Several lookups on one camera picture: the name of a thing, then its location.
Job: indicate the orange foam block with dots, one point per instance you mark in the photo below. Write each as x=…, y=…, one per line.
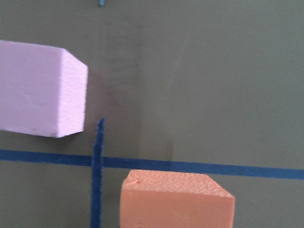
x=167, y=199

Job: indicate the pink foam block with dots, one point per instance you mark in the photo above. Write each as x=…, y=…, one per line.
x=42, y=90

